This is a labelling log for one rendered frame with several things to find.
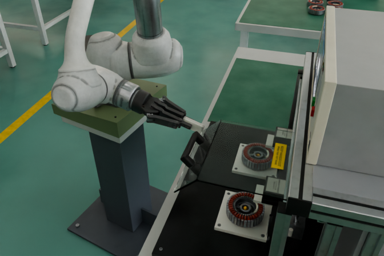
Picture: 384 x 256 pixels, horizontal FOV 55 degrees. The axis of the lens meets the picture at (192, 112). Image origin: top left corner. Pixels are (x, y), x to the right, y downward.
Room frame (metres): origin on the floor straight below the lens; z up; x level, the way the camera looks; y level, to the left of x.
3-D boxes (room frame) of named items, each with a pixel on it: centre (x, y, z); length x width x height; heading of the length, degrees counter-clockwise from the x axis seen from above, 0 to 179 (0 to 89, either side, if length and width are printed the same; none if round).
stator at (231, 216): (0.73, -0.16, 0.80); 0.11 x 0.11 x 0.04
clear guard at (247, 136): (0.67, -0.15, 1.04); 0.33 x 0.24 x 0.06; 73
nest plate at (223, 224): (0.73, -0.16, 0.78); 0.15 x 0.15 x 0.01; 73
